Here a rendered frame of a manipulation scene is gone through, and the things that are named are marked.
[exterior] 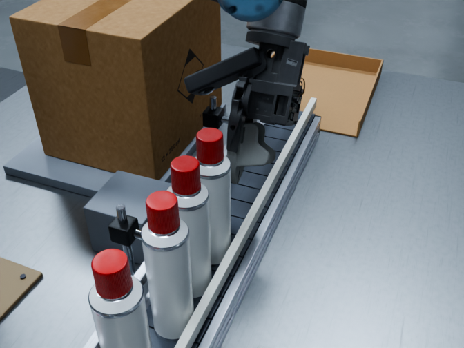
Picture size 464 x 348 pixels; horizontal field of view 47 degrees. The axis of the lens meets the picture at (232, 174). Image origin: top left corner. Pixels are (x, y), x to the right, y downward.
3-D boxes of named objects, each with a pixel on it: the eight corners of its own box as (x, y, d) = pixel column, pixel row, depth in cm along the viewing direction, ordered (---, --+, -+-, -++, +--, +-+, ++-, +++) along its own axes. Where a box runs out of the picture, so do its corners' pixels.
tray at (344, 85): (358, 137, 110) (360, 121, 107) (238, 114, 117) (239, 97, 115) (380, 74, 132) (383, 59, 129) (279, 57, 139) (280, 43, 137)
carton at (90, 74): (156, 184, 94) (140, 39, 78) (43, 155, 101) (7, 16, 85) (222, 104, 116) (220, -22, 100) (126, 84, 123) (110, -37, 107)
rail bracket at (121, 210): (166, 312, 75) (155, 225, 65) (120, 297, 77) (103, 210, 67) (176, 295, 77) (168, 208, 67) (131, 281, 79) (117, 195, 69)
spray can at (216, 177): (223, 271, 74) (221, 150, 62) (188, 262, 76) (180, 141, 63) (236, 246, 78) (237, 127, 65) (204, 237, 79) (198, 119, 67)
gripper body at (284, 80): (284, 130, 71) (302, 38, 69) (224, 117, 73) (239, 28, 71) (295, 129, 78) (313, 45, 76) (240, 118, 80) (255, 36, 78)
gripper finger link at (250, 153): (259, 193, 73) (273, 127, 72) (219, 184, 75) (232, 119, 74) (266, 190, 76) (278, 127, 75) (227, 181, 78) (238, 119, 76)
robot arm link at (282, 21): (244, -6, 71) (260, 7, 78) (238, 30, 71) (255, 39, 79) (300, 2, 68) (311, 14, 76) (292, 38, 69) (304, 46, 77)
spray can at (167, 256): (184, 347, 64) (172, 221, 52) (146, 334, 66) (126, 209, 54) (201, 315, 68) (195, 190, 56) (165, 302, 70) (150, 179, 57)
